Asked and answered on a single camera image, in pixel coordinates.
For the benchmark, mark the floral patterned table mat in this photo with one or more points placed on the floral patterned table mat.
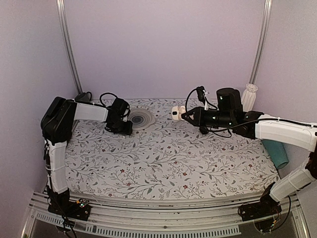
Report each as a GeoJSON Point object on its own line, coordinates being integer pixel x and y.
{"type": "Point", "coordinates": [169, 160]}

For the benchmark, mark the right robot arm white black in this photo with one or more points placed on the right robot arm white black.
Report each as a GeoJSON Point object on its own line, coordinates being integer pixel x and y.
{"type": "Point", "coordinates": [257, 125]}

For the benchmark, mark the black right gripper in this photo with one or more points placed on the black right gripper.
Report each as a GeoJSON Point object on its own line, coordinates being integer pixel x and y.
{"type": "Point", "coordinates": [198, 119]}

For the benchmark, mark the aluminium frame post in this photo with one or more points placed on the aluminium frame post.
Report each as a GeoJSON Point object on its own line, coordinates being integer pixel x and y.
{"type": "Point", "coordinates": [67, 42]}
{"type": "Point", "coordinates": [261, 41]}

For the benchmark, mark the right aluminium frame post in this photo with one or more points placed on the right aluminium frame post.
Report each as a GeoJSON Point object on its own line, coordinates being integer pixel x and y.
{"type": "Point", "coordinates": [261, 41]}

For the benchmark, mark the white earbuds charging case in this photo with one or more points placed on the white earbuds charging case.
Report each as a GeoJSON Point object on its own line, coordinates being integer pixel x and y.
{"type": "Point", "coordinates": [177, 112]}

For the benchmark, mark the swirl patterned shallow plate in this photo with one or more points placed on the swirl patterned shallow plate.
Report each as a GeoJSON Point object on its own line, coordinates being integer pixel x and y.
{"type": "Point", "coordinates": [141, 119]}

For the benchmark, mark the white ribbed vase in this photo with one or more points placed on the white ribbed vase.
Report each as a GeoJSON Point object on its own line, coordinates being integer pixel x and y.
{"type": "Point", "coordinates": [248, 97]}

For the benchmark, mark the left aluminium frame post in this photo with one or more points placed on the left aluminium frame post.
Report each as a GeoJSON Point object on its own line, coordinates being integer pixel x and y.
{"type": "Point", "coordinates": [67, 42]}

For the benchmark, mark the teal cylinder roll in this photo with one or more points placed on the teal cylinder roll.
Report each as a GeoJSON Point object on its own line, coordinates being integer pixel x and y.
{"type": "Point", "coordinates": [277, 153]}

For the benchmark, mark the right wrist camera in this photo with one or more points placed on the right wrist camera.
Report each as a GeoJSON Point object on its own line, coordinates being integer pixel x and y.
{"type": "Point", "coordinates": [201, 94]}

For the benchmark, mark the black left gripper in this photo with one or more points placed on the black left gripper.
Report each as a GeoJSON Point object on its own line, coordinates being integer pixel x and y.
{"type": "Point", "coordinates": [128, 130]}

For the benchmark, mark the grey mug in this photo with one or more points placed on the grey mug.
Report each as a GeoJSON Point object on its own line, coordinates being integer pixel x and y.
{"type": "Point", "coordinates": [84, 97]}

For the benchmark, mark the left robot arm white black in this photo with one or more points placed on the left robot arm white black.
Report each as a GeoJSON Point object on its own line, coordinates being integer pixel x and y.
{"type": "Point", "coordinates": [57, 126]}

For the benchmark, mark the aluminium front rail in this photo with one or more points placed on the aluminium front rail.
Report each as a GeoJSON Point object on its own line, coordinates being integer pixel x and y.
{"type": "Point", "coordinates": [136, 218]}

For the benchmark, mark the black earbud case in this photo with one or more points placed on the black earbud case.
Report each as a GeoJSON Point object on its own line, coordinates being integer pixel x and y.
{"type": "Point", "coordinates": [203, 130]}

